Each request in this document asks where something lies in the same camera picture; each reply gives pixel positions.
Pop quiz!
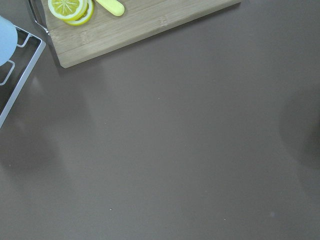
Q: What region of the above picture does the bamboo cutting board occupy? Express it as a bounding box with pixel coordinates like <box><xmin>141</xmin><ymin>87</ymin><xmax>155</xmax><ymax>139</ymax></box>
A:
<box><xmin>41</xmin><ymin>0</ymin><xmax>238</xmax><ymax>68</ymax></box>

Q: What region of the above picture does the lower lemon slice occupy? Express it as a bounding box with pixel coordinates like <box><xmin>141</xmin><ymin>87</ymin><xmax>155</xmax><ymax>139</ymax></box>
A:
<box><xmin>64</xmin><ymin>0</ymin><xmax>94</xmax><ymax>26</ymax></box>

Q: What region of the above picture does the yellow plastic knife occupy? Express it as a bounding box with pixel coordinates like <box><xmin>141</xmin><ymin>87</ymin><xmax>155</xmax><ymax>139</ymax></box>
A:
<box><xmin>96</xmin><ymin>0</ymin><xmax>125</xmax><ymax>17</ymax></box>

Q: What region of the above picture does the light blue cup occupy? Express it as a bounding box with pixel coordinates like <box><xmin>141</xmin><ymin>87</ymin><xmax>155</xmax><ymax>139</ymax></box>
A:
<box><xmin>0</xmin><ymin>16</ymin><xmax>18</xmax><ymax>66</ymax></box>

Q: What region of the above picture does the white wire cup rack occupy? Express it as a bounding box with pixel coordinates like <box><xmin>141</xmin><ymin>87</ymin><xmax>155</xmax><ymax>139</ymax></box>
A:
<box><xmin>0</xmin><ymin>26</ymin><xmax>46</xmax><ymax>125</ymax></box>

